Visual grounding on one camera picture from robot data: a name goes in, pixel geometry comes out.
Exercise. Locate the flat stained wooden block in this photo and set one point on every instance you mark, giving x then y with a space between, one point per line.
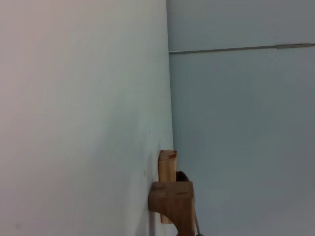
167 167

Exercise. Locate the arched wooden block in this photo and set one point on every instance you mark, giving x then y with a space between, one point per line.
172 201

